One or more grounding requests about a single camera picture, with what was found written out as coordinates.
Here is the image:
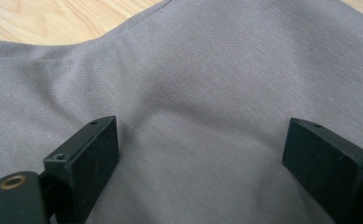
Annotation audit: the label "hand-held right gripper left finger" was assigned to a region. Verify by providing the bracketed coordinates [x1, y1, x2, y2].
[43, 115, 120, 224]

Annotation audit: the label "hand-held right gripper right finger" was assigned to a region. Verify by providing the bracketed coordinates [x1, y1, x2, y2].
[282, 117, 363, 224]

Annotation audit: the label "grey pants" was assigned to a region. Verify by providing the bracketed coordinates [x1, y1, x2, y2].
[0, 0, 363, 224]

